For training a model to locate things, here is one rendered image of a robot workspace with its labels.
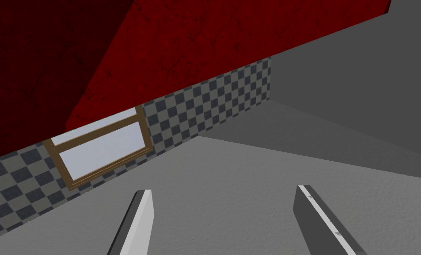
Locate brown framed window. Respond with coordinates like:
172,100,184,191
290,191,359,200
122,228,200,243
43,104,154,192

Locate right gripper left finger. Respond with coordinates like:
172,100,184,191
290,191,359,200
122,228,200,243
106,189,155,255

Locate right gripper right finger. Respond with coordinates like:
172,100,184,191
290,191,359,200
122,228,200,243
293,184,369,255

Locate dark red cabinet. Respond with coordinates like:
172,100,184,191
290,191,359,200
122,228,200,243
0,0,393,163

